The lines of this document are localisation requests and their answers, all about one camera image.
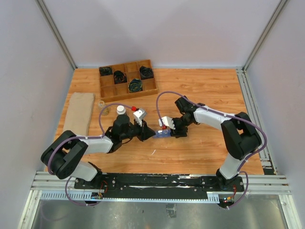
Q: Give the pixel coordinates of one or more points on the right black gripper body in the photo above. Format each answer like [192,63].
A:
[180,123]

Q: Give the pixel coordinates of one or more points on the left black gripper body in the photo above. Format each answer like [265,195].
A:
[138,131]

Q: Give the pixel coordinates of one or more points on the blue weekly pill organizer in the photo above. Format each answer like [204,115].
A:
[162,133]

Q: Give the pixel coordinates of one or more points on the clear jar of yellow pills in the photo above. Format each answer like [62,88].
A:
[104,109]

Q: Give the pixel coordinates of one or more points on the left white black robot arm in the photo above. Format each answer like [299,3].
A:
[63,156]

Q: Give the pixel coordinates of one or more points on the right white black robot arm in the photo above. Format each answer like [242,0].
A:
[240,137]

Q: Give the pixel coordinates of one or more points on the brown bottle with white cap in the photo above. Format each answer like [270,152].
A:
[121,110]

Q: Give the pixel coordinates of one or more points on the wooden compartment tray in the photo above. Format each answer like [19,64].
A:
[127,80]

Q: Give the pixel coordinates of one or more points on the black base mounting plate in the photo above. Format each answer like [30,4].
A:
[158,186]

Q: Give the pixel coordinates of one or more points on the folded beige cloth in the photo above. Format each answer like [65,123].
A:
[79,112]

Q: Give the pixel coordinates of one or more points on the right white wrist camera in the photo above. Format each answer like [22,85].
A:
[166,122]

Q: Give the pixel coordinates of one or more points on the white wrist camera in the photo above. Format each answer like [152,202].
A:
[166,122]
[139,116]

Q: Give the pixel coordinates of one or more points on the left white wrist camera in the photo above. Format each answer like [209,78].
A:
[139,116]

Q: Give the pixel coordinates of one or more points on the grey slotted cable duct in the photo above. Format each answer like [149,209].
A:
[93,196]

